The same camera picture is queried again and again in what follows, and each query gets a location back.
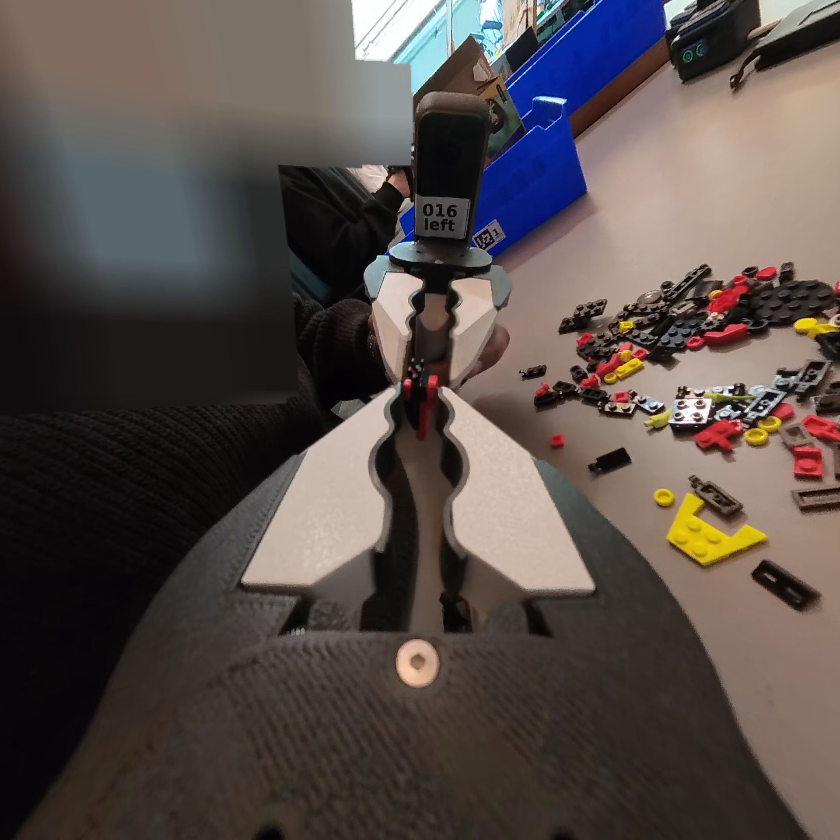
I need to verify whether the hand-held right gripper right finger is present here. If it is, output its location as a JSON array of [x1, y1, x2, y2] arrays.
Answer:
[[438, 386, 597, 624]]

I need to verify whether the yellow wedge lego plate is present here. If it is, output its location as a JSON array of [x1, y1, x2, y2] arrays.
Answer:
[[666, 493, 767, 567]]

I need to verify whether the black bag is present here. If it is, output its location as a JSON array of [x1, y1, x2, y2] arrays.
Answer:
[[730, 0, 840, 89]]

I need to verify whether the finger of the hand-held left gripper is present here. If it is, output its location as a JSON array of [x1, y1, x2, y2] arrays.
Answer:
[[369, 269, 421, 385], [448, 279, 503, 388]]

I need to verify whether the cardboard box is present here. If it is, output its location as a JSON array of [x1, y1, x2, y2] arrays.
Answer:
[[415, 36, 527, 165]]

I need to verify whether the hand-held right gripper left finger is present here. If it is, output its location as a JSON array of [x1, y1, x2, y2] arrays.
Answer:
[[241, 386, 416, 621]]

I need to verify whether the person's left forearm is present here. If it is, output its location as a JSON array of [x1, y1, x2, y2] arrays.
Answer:
[[292, 295, 395, 411]]

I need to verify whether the person's black knit sweater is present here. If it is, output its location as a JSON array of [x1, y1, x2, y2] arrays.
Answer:
[[0, 400, 329, 840]]

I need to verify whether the pile of loose lego pieces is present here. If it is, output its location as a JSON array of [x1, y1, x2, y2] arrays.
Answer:
[[518, 262, 840, 513]]

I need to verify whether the black lego plate with holes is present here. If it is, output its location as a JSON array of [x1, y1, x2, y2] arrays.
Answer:
[[689, 476, 744, 517]]

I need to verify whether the small black red lego assembly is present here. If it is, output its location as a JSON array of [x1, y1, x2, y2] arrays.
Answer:
[[402, 357, 441, 441]]

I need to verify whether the person's left hand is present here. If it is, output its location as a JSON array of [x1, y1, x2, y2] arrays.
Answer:
[[478, 325, 511, 378]]

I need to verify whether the black lego tile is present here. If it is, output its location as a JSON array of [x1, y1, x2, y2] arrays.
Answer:
[[751, 560, 820, 611]]

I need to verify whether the black electronic device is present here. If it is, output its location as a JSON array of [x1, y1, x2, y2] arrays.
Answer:
[[666, 0, 762, 83]]

